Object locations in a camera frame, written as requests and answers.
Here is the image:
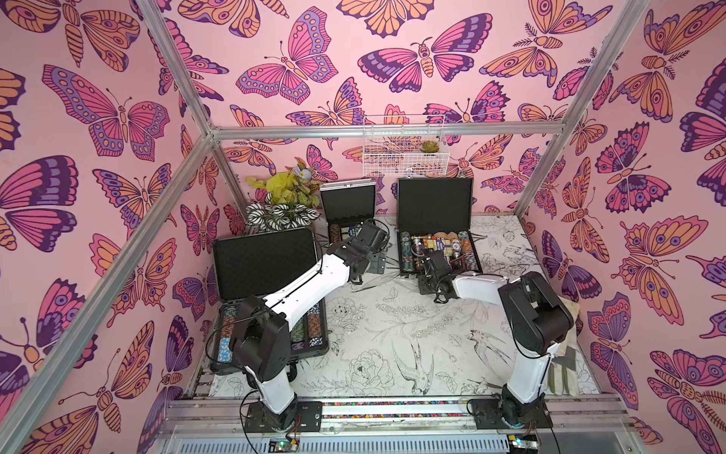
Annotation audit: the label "striped leaf plant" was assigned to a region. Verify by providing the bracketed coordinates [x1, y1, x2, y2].
[246, 204, 320, 232]

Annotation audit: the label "aluminium front rail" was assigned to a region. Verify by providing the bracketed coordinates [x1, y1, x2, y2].
[152, 395, 647, 453]

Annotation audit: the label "beige work glove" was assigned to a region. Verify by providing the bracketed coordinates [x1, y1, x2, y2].
[546, 325, 580, 396]

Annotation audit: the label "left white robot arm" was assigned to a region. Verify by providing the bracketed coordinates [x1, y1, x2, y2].
[229, 221, 389, 428]

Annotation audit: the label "small green succulent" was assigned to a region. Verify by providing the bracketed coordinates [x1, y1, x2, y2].
[420, 140, 440, 154]

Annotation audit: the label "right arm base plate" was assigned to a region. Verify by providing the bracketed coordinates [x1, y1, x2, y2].
[466, 398, 553, 431]

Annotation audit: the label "large black poker case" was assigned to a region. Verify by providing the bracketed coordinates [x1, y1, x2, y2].
[207, 227, 320, 376]

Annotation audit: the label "black medium poker case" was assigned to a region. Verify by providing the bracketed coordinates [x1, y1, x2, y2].
[396, 177, 474, 277]

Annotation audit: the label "white wire basket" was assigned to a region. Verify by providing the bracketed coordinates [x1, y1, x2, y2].
[360, 123, 450, 178]

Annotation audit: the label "yellow-green leafy plant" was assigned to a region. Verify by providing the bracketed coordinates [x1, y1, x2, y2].
[246, 159, 321, 209]

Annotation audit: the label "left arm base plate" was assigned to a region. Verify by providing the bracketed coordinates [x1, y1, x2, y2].
[243, 401, 323, 433]

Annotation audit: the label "small silver poker case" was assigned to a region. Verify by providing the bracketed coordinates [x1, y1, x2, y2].
[320, 178, 377, 243]

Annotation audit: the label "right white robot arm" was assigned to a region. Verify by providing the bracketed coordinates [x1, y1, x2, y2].
[418, 249, 574, 429]

